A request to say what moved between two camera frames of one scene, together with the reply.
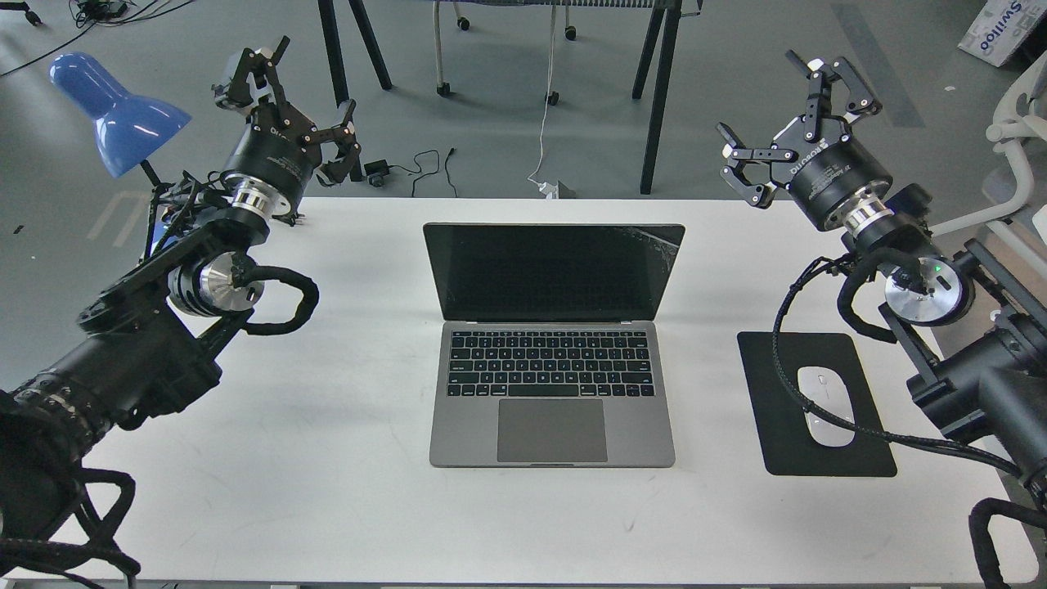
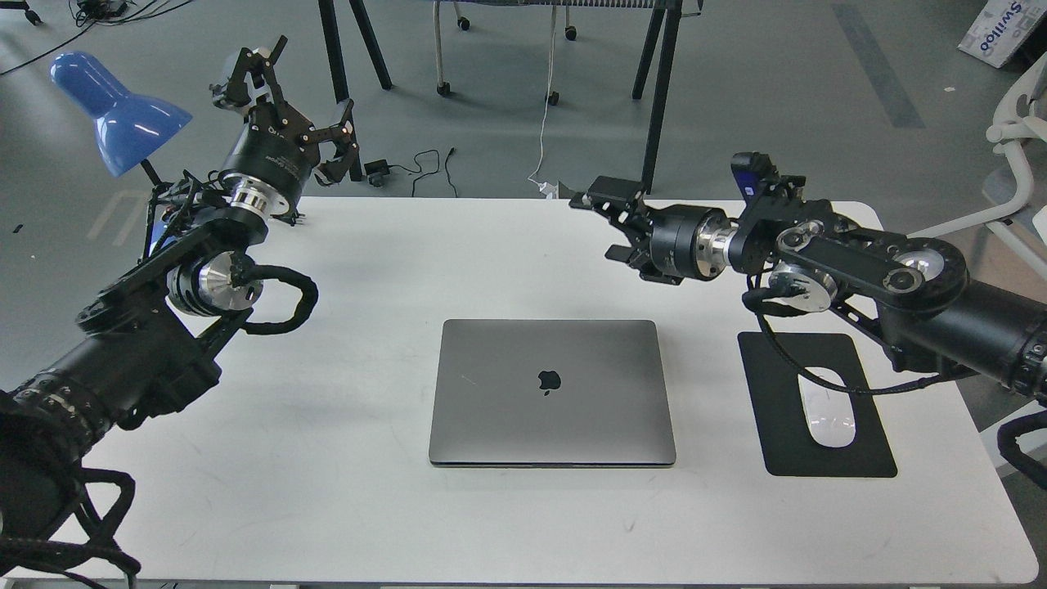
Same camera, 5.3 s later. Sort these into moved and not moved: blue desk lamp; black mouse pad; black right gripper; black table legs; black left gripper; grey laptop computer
Moved: grey laptop computer; black right gripper
Not moved: blue desk lamp; black left gripper; black table legs; black mouse pad
